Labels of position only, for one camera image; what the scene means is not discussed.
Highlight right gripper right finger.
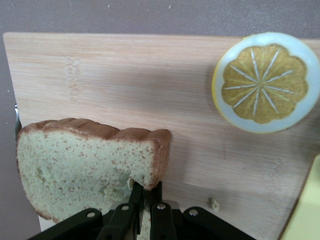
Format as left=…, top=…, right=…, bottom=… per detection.
left=149, top=181, right=177, bottom=240

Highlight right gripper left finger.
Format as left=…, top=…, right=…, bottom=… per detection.
left=96, top=184, right=144, bottom=240

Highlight plain brown bread slice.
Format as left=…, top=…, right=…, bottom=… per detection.
left=16, top=117, right=173, bottom=240

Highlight wooden cutting board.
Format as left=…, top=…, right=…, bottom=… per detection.
left=2, top=32, right=320, bottom=240

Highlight yellow plastic knife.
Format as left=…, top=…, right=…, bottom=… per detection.
left=281, top=154, right=320, bottom=240

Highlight lemon slice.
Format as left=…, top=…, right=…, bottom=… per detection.
left=211, top=31, right=320, bottom=134

